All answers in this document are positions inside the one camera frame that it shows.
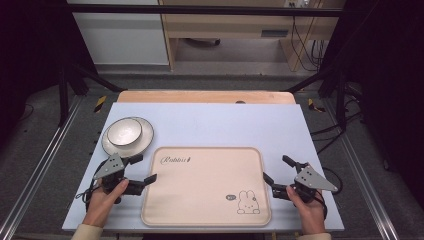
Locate bundle of hanging black cables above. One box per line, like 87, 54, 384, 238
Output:
289, 15, 327, 72

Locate person's right hand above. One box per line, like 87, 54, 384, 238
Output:
285, 185, 328, 235

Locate white cabinet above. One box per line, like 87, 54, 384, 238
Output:
66, 0, 170, 66

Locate beige tray with rabbit print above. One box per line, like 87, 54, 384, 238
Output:
140, 146, 273, 228

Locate hand-held gripper cable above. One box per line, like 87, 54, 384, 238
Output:
74, 179, 102, 213
314, 166, 344, 219

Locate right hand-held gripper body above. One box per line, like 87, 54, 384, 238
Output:
272, 162, 339, 204

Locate yellow and black tape strip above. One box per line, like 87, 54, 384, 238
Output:
93, 95, 108, 114
307, 98, 327, 114

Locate black horizontal frame bar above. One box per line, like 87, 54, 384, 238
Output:
66, 3, 344, 18

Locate white power strip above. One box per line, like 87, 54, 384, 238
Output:
283, 0, 313, 9

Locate left hand-held gripper cable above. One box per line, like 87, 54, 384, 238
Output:
74, 179, 102, 213

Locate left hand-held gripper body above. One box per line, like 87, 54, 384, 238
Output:
92, 152, 145, 204

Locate black curtain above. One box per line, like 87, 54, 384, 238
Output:
0, 0, 98, 148
318, 0, 424, 204

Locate light blue table board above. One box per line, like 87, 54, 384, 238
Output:
61, 102, 345, 233

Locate person's left hand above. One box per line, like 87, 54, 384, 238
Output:
82, 178, 130, 228

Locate wooden desk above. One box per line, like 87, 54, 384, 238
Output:
158, 0, 346, 72

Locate aluminium rail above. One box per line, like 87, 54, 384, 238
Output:
322, 99, 402, 240
0, 95, 85, 240

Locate wooden table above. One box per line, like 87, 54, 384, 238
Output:
116, 89, 297, 105

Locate white plate with dark rim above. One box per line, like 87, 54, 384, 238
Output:
101, 116, 155, 159

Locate right hand-held gripper cable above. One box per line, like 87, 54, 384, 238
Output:
314, 166, 344, 219

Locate white bowl with dark rim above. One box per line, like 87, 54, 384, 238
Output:
106, 118, 144, 147

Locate black floor cables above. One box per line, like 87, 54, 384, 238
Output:
309, 83, 365, 155

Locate black metal stand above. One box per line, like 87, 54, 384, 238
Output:
57, 61, 125, 128
285, 64, 348, 129

